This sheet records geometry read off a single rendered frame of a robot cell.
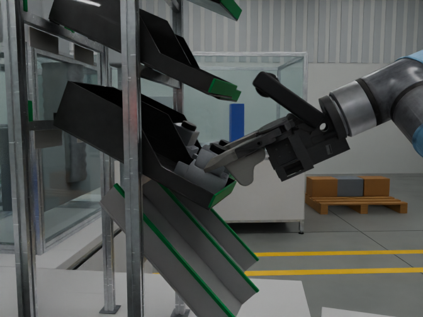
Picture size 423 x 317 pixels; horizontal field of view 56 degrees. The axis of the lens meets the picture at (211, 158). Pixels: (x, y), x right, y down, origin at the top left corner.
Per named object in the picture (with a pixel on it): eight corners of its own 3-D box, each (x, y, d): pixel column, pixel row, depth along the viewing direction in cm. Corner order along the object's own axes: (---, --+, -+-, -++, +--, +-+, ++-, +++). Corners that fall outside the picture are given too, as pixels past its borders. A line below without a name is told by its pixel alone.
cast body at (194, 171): (221, 190, 66) (240, 153, 64) (219, 197, 62) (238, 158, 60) (176, 169, 66) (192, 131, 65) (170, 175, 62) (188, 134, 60)
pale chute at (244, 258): (244, 272, 85) (259, 259, 83) (229, 299, 72) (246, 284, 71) (157, 175, 88) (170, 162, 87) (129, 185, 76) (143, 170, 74)
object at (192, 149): (193, 161, 80) (207, 129, 79) (186, 163, 76) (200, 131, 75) (158, 143, 82) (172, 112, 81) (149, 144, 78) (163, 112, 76)
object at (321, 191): (379, 200, 619) (380, 175, 615) (406, 213, 540) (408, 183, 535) (303, 201, 613) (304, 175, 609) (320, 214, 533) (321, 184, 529)
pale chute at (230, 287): (241, 304, 70) (259, 290, 69) (221, 346, 57) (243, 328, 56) (137, 188, 73) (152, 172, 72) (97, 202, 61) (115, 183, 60)
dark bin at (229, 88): (231, 99, 66) (250, 57, 65) (208, 95, 54) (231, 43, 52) (96, 35, 72) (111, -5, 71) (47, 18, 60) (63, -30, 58)
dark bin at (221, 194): (231, 193, 68) (249, 155, 66) (208, 211, 55) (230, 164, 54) (99, 123, 74) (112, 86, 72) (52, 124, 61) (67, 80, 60)
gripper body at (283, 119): (277, 184, 58) (355, 150, 56) (252, 131, 57) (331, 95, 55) (275, 173, 66) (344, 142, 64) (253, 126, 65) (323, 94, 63)
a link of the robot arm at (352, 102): (360, 80, 54) (347, 80, 62) (328, 94, 55) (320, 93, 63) (381, 129, 55) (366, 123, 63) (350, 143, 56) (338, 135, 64)
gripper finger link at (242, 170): (222, 201, 56) (277, 172, 58) (204, 164, 56) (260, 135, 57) (217, 199, 60) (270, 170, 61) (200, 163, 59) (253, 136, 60)
